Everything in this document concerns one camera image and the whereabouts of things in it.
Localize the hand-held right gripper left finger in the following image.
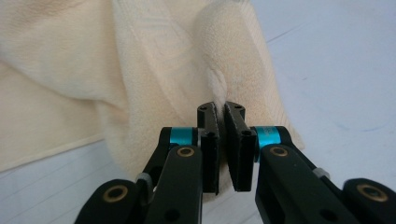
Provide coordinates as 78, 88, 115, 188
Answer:
159, 101, 222, 196

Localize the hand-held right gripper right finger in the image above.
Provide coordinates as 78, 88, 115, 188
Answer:
223, 100, 292, 192

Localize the cream terry towel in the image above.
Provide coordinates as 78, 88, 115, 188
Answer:
0, 0, 306, 201

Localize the white foam grid mat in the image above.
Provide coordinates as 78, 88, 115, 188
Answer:
0, 0, 396, 224

